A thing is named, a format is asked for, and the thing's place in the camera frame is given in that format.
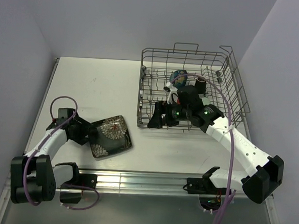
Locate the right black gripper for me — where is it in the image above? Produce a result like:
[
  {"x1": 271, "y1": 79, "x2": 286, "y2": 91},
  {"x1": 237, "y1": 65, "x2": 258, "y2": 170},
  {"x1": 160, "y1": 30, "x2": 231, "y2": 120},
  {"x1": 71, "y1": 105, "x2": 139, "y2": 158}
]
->
[{"x1": 147, "y1": 98, "x2": 192, "y2": 131}]

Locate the grey wire dish rack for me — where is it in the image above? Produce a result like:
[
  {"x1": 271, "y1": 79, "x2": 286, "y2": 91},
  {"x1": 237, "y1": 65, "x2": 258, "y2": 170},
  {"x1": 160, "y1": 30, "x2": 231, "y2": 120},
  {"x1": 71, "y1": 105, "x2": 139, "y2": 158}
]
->
[{"x1": 137, "y1": 43, "x2": 251, "y2": 136}]

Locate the black ceramic mug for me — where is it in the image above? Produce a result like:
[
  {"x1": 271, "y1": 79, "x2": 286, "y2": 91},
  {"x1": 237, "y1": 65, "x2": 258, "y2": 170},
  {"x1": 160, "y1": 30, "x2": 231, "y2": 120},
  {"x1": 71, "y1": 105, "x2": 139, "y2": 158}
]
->
[{"x1": 195, "y1": 77, "x2": 206, "y2": 95}]

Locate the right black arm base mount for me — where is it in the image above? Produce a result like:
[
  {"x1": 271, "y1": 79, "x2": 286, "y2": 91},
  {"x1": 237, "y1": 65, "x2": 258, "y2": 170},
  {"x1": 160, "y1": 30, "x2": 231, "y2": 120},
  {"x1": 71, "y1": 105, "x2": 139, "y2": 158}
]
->
[{"x1": 182, "y1": 174, "x2": 227, "y2": 212}]

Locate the aluminium table edge rail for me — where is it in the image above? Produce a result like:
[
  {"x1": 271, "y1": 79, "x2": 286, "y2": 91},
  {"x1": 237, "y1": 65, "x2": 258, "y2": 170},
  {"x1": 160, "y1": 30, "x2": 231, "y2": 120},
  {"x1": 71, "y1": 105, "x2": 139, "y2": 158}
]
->
[{"x1": 4, "y1": 162, "x2": 275, "y2": 206}]

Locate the purple cable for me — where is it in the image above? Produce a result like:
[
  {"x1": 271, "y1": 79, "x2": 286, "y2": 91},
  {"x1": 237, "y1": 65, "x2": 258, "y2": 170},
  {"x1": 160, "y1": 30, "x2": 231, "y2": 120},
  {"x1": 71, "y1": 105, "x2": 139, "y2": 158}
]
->
[
  {"x1": 21, "y1": 93, "x2": 107, "y2": 212},
  {"x1": 161, "y1": 72, "x2": 245, "y2": 224}
]

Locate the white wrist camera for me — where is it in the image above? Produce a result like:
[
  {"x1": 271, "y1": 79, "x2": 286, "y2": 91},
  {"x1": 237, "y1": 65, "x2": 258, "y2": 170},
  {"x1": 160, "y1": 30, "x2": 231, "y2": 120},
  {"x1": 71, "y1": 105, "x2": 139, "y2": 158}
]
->
[
  {"x1": 163, "y1": 82, "x2": 179, "y2": 104},
  {"x1": 52, "y1": 108, "x2": 66, "y2": 127}
]

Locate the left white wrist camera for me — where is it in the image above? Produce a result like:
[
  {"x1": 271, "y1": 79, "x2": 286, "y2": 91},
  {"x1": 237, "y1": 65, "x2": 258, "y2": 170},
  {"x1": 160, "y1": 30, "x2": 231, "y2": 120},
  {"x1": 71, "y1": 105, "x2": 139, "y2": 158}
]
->
[{"x1": 52, "y1": 108, "x2": 66, "y2": 127}]

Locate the blue patterned bowl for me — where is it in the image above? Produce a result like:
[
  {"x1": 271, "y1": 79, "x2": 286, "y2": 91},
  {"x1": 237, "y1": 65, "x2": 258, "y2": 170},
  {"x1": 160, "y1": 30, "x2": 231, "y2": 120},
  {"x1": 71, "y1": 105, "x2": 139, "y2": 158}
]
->
[{"x1": 169, "y1": 69, "x2": 188, "y2": 89}]

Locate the black floral square plate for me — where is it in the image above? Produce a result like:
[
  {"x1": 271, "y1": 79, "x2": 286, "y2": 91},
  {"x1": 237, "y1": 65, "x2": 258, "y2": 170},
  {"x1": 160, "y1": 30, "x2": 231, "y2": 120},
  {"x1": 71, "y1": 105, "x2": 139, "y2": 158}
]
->
[{"x1": 89, "y1": 115, "x2": 133, "y2": 159}]

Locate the mint green cup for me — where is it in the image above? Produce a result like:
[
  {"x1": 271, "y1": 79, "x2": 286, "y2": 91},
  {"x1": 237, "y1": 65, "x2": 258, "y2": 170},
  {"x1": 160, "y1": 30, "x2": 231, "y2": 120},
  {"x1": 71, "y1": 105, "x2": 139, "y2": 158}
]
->
[{"x1": 201, "y1": 97, "x2": 211, "y2": 105}]

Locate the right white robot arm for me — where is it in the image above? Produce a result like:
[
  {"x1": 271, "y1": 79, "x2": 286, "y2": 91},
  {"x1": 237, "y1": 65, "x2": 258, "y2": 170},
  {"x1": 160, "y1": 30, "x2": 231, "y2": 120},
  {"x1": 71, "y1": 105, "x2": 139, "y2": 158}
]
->
[{"x1": 147, "y1": 82, "x2": 284, "y2": 204}]

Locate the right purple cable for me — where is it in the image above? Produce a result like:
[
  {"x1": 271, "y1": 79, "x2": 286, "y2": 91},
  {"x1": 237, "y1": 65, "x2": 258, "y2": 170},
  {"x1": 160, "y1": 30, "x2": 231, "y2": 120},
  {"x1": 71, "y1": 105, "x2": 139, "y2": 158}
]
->
[{"x1": 161, "y1": 72, "x2": 245, "y2": 224}]

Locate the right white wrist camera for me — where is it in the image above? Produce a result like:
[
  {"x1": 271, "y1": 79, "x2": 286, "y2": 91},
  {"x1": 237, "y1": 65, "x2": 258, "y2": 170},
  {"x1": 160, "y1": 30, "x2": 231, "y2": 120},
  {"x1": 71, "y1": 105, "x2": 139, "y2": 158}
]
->
[{"x1": 163, "y1": 82, "x2": 179, "y2": 104}]

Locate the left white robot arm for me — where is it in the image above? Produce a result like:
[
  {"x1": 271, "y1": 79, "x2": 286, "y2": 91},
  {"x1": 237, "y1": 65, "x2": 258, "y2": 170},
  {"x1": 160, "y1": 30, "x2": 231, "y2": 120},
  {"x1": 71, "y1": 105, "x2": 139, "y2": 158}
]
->
[{"x1": 10, "y1": 108, "x2": 98, "y2": 206}]

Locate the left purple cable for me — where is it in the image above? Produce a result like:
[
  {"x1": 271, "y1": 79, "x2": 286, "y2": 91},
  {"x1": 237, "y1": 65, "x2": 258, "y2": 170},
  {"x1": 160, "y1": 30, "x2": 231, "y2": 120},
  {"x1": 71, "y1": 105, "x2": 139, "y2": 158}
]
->
[{"x1": 21, "y1": 93, "x2": 107, "y2": 212}]

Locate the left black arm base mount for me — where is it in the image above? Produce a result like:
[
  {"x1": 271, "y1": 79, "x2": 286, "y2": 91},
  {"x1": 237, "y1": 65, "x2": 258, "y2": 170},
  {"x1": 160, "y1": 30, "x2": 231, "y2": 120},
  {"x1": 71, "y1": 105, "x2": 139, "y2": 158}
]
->
[{"x1": 59, "y1": 173, "x2": 98, "y2": 204}]

